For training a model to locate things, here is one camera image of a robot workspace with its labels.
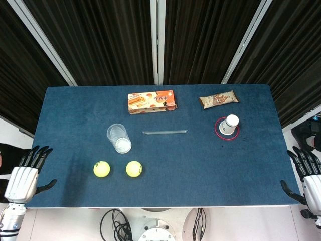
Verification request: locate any white frame post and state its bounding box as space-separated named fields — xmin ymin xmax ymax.
xmin=149 ymin=0 xmax=165 ymax=85
xmin=14 ymin=0 xmax=78 ymax=87
xmin=221 ymin=0 xmax=273 ymax=85

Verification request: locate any blue table cloth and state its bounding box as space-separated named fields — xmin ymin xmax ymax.
xmin=24 ymin=84 xmax=303 ymax=208

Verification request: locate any dark pleated curtain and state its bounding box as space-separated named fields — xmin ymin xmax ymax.
xmin=0 ymin=0 xmax=70 ymax=135
xmin=24 ymin=0 xmax=155 ymax=87
xmin=163 ymin=0 xmax=263 ymax=85
xmin=229 ymin=0 xmax=321 ymax=129

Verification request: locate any transparent plastic cup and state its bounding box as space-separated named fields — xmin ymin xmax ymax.
xmin=106 ymin=123 xmax=132 ymax=154

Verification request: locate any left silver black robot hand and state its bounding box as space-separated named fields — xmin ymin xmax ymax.
xmin=4 ymin=145 xmax=58 ymax=203

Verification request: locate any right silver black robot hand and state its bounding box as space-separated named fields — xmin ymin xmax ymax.
xmin=280 ymin=147 xmax=321 ymax=214

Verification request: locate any red plastic ring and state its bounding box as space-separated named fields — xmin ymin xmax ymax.
xmin=214 ymin=117 xmax=240 ymax=140

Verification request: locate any clear wrapped drinking straw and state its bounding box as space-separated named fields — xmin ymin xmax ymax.
xmin=142 ymin=129 xmax=188 ymax=136

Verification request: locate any white paper cup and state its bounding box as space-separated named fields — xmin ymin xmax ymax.
xmin=219 ymin=114 xmax=239 ymax=136

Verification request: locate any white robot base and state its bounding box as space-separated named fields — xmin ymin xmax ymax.
xmin=137 ymin=208 xmax=177 ymax=241

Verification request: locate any brown snack packet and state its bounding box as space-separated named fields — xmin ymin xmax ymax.
xmin=199 ymin=90 xmax=240 ymax=110

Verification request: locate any orange biscuit box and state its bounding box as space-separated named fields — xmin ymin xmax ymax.
xmin=127 ymin=90 xmax=179 ymax=115

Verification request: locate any black cable bundle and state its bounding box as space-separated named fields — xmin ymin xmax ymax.
xmin=191 ymin=207 xmax=208 ymax=241
xmin=100 ymin=208 xmax=134 ymax=241

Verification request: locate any yellow ball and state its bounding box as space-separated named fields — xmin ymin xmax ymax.
xmin=125 ymin=160 xmax=143 ymax=178
xmin=93 ymin=161 xmax=111 ymax=178

